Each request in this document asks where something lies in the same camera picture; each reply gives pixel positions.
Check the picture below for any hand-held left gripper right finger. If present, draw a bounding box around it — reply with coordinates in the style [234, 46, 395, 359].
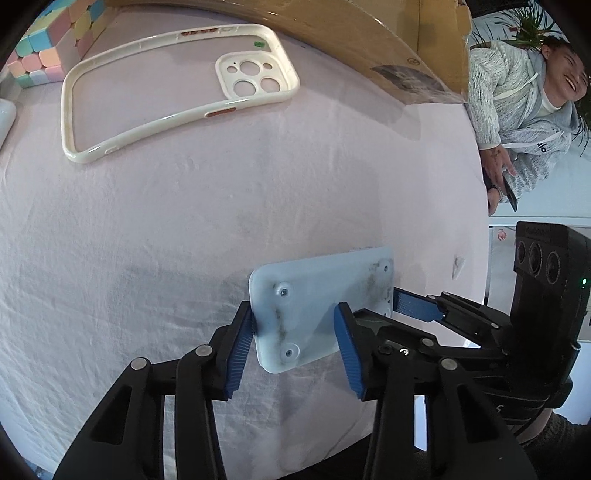
[333, 302, 539, 480]

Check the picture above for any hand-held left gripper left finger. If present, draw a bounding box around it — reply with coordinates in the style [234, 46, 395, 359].
[53, 300, 257, 480]

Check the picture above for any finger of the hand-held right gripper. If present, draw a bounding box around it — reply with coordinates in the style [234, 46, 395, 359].
[353, 309, 506, 365]
[392, 287, 513, 344]

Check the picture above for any light blue plastic plate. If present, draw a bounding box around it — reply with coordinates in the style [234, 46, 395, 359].
[248, 246, 394, 374]

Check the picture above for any white phone case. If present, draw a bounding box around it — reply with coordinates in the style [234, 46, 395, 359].
[61, 23, 301, 165]

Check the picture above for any cardboard box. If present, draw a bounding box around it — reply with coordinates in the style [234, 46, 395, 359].
[105, 0, 474, 106]

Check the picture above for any white earbuds case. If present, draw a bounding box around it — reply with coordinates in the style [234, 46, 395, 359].
[0, 98, 18, 151]

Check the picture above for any pastel sponge block set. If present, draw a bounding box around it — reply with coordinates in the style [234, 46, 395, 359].
[7, 0, 109, 88]

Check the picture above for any person's right forearm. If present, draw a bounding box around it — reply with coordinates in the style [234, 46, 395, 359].
[517, 408, 591, 480]

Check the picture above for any green potted plant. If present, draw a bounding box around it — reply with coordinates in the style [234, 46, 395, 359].
[471, 0, 578, 51]

